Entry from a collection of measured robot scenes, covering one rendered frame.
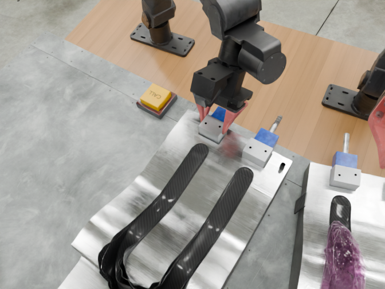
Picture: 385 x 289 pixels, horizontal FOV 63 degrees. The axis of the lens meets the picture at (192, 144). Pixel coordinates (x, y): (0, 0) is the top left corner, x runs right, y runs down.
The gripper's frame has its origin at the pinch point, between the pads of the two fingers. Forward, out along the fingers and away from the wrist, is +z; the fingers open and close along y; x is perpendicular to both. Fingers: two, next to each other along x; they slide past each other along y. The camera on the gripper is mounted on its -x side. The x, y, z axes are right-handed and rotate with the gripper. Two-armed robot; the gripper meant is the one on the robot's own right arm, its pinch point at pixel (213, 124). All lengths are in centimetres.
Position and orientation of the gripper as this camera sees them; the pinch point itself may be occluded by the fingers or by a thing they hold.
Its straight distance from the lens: 68.0
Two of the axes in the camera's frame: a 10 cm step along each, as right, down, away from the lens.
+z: -2.0, 7.9, 5.8
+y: 8.3, 4.5, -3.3
